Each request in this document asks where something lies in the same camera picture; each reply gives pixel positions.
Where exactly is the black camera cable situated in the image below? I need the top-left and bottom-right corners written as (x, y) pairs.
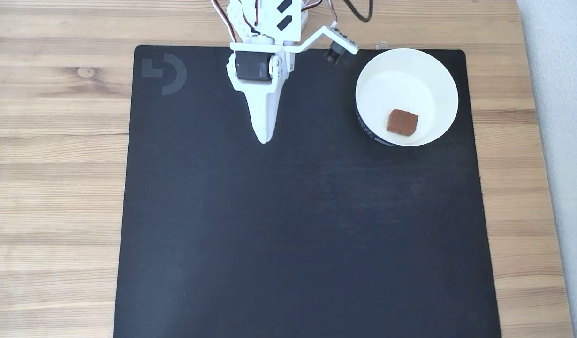
top-left (342, 0), bottom-right (374, 23)

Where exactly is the red white servo wire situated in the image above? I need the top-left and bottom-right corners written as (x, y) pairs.
top-left (211, 0), bottom-right (240, 43)
top-left (299, 0), bottom-right (338, 26)

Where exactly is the black mouse mat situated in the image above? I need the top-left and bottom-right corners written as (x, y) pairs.
top-left (113, 45), bottom-right (502, 338)

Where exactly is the camera module on white bracket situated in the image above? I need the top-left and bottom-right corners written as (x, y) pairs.
top-left (285, 21), bottom-right (359, 65)

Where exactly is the white paper bowl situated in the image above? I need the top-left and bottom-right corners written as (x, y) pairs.
top-left (355, 48), bottom-right (459, 147)

